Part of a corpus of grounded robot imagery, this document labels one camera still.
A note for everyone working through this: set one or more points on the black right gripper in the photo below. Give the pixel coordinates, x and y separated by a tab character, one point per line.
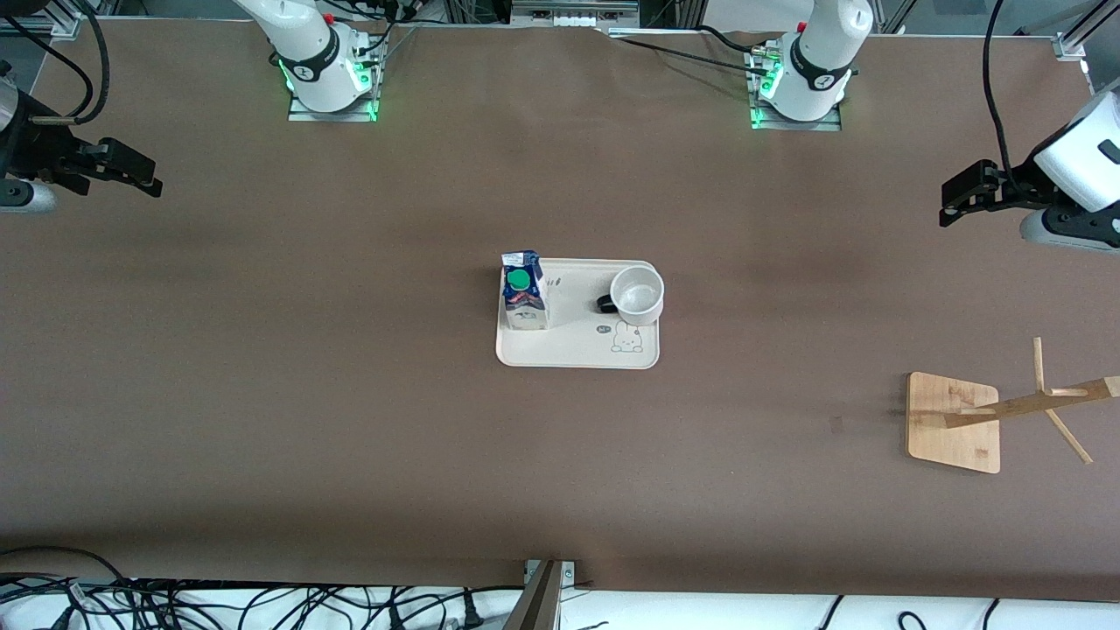
37	150

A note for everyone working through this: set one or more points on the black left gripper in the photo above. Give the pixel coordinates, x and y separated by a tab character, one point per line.
1008	186

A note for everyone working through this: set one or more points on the blue white milk carton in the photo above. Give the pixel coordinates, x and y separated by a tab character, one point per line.
525	302

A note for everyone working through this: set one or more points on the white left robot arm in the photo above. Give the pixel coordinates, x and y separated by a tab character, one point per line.
809	61

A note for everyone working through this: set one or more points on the cream rabbit print tray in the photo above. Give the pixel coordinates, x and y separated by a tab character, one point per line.
569	346

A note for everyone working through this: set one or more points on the wooden mug stand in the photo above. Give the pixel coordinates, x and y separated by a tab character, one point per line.
949	429

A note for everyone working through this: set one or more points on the grey power strip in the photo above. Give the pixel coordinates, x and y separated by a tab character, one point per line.
573	10

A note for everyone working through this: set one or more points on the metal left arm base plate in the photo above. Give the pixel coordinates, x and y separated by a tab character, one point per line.
831	125

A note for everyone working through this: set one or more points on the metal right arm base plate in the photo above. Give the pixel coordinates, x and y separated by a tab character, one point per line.
302	114

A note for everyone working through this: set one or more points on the aluminium frame profile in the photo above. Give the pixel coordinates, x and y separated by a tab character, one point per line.
52	17
1081	35

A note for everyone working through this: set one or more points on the aluminium profile post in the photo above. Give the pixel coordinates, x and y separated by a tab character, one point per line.
541	604

